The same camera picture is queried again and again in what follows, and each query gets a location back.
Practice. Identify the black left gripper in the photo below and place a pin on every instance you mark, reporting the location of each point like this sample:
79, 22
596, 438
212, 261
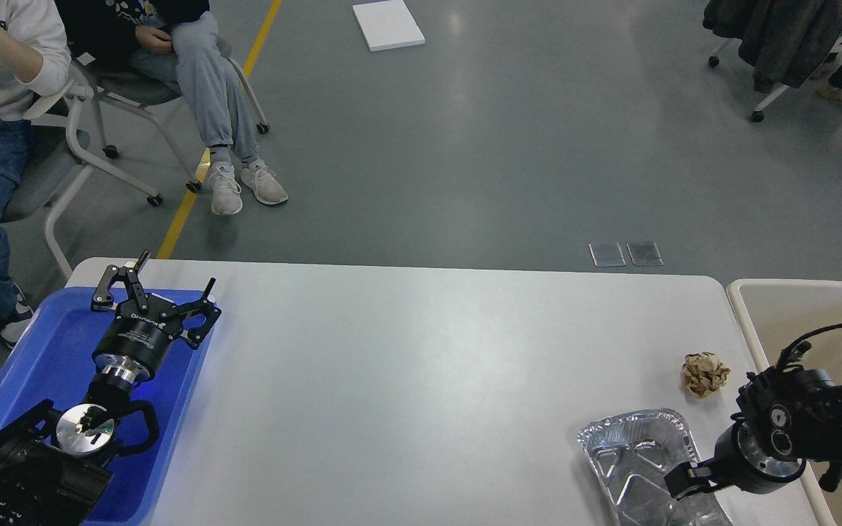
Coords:
136, 334

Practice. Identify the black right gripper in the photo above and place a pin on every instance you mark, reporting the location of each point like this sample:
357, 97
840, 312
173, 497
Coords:
738, 461

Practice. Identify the aluminium foil tray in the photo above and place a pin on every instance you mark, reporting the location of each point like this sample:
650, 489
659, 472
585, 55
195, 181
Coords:
631, 454

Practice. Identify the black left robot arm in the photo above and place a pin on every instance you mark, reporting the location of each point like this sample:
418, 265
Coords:
92, 398

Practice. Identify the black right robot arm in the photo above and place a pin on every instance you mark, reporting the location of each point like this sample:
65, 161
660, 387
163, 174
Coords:
788, 415

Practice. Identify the crumpled brown paper ball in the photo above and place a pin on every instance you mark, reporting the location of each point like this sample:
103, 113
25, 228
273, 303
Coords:
703, 374

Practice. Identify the blue plastic tray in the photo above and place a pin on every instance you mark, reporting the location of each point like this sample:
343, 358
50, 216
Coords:
53, 361

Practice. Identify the white office chair near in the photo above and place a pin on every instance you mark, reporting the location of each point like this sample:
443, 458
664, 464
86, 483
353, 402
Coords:
61, 163

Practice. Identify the beige plastic bin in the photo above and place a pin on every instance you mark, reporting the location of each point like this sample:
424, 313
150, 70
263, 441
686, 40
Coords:
773, 313

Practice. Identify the grey office chair far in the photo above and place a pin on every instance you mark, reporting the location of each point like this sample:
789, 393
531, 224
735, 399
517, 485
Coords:
131, 91

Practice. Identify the right metal floor plate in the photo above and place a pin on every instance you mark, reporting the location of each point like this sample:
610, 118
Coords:
645, 254

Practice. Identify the metal floor plate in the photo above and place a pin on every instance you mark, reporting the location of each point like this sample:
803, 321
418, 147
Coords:
607, 254
645, 254

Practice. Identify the left metal floor plate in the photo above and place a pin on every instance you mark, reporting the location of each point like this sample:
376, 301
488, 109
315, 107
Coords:
607, 254

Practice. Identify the person in light jeans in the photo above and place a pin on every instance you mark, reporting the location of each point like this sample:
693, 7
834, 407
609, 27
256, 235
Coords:
176, 42

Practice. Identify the white flat box on floor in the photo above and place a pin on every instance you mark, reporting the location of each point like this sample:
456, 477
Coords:
387, 25

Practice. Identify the chair with dark coat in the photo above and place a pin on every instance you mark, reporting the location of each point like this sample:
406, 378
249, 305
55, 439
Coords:
784, 41

